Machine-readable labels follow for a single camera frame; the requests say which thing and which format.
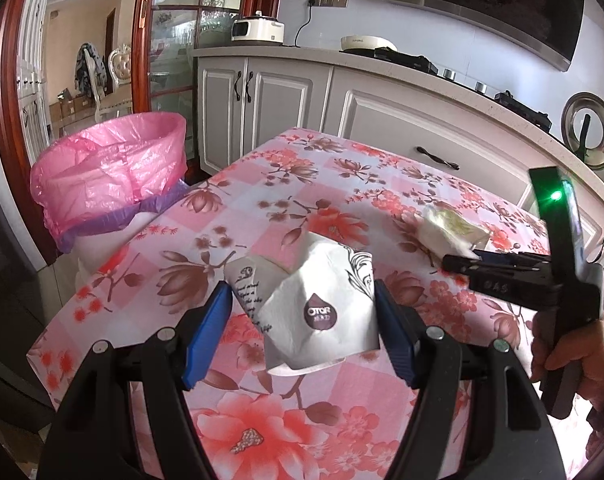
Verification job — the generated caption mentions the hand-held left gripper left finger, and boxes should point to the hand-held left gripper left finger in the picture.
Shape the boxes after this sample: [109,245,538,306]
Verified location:
[36,281,234,480]

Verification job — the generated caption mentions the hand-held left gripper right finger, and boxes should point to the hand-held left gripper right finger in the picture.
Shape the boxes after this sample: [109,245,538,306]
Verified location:
[373,279,568,480]

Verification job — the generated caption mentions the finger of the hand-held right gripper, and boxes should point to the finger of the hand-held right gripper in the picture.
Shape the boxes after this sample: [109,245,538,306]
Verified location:
[441,254,485,276]
[479,250,553,268]

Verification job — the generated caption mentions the white plastic bag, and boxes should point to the white plastic bag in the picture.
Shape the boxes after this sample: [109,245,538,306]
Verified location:
[418,204,491,257]

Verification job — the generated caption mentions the white printed paper wrapper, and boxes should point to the white printed paper wrapper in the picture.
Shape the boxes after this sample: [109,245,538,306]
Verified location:
[223,231,383,377]

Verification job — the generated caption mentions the trash bin with pink bag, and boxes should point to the trash bin with pink bag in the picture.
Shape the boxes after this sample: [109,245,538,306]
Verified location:
[29,112,190,281]

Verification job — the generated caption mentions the person's right hand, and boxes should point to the person's right hand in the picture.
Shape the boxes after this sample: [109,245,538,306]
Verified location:
[529,310,604,431]

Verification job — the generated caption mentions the black lid stand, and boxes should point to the black lid stand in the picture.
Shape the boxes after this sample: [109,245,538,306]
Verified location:
[574,114,596,161]

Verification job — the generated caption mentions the pink floral tablecloth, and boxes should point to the pink floral tablecloth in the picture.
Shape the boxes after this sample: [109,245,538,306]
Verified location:
[26,127,604,480]

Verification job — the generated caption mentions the white kitchen base cabinet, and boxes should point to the white kitchen base cabinet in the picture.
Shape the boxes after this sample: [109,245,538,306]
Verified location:
[192,45,604,281]

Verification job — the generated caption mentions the black gas stove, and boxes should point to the black gas stove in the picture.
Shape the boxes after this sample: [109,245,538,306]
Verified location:
[373,46,553,133]

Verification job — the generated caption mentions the light wooden dining table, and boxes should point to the light wooden dining table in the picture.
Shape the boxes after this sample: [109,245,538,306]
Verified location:
[47,100,135,136]

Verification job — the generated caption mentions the cardboard boxes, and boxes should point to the cardboard boxes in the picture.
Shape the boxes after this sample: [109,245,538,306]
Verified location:
[49,87,96,121]

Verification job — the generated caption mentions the wooden framed glass sliding door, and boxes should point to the wooden framed glass sliding door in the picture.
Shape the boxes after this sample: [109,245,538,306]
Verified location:
[132,0,288,181]

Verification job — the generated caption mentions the white ornate chair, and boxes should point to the white ornate chair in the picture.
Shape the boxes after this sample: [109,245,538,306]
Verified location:
[89,42,133,116]

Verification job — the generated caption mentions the dark patterned clothes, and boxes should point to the dark patterned clothes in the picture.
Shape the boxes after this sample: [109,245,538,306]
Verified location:
[74,42,108,98]

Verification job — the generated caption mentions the white tall cabinet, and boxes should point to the white tall cabinet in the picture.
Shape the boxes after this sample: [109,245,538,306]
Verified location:
[17,0,53,156]

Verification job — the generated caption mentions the white rice cooker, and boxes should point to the white rice cooker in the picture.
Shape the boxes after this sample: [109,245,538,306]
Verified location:
[230,11,285,46]

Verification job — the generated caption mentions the black power cable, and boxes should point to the black power cable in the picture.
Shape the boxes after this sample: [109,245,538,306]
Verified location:
[282,4,314,48]

